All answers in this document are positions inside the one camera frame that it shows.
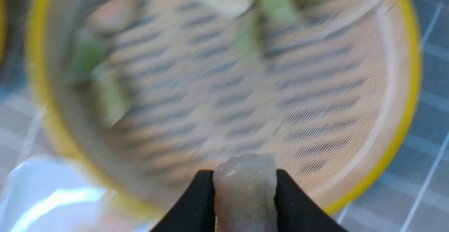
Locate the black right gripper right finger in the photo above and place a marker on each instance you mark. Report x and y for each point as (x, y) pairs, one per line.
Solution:
(296, 212)

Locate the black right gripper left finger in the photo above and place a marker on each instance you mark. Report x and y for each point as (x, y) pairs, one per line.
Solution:
(194, 211)

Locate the pink dumpling steamer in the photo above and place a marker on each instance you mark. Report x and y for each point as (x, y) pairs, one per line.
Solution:
(245, 187)
(114, 16)

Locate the white square plate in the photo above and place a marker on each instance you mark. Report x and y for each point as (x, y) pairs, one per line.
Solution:
(45, 194)

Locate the yellow-rimmed bamboo steamer basket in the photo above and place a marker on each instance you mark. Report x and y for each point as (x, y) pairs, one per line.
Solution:
(332, 99)

